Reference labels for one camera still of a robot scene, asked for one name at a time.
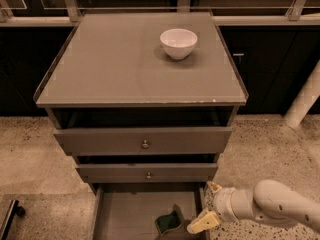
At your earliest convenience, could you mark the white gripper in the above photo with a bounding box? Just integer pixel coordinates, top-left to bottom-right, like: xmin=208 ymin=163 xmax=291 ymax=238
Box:
xmin=187 ymin=181 xmax=237 ymax=234

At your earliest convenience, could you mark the green yellow sponge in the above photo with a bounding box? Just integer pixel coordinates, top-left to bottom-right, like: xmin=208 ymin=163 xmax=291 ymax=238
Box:
xmin=155 ymin=210 xmax=181 ymax=235

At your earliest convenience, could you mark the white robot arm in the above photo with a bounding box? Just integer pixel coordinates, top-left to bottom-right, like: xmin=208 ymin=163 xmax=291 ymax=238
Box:
xmin=189 ymin=68 xmax=320 ymax=233

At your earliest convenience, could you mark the top grey drawer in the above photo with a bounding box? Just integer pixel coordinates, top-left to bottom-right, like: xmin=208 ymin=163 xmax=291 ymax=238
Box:
xmin=54 ymin=127 xmax=231 ymax=156

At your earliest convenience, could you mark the top drawer metal knob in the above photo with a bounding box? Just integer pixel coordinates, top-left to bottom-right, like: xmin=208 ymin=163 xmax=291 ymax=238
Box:
xmin=141 ymin=140 xmax=150 ymax=149

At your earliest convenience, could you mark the bottom grey open drawer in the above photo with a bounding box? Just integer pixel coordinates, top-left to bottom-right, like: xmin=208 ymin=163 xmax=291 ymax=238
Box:
xmin=89 ymin=183 xmax=210 ymax=240

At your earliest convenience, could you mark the middle grey drawer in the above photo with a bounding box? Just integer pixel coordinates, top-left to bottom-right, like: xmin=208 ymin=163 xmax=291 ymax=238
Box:
xmin=76 ymin=163 xmax=217 ymax=183

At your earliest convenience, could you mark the grey drawer cabinet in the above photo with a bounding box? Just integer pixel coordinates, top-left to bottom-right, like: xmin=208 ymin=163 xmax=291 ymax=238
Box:
xmin=33 ymin=11 xmax=249 ymax=240

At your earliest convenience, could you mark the white ceramic bowl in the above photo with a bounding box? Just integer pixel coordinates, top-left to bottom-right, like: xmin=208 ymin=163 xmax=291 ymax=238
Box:
xmin=160 ymin=28 xmax=198 ymax=60

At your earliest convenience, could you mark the black wheeled base corner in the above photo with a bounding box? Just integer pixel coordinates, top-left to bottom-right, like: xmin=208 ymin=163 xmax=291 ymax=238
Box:
xmin=0 ymin=200 xmax=26 ymax=240

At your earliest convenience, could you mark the metal railing frame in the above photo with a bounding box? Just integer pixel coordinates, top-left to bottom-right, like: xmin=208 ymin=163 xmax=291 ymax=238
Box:
xmin=0 ymin=0 xmax=320 ymax=26

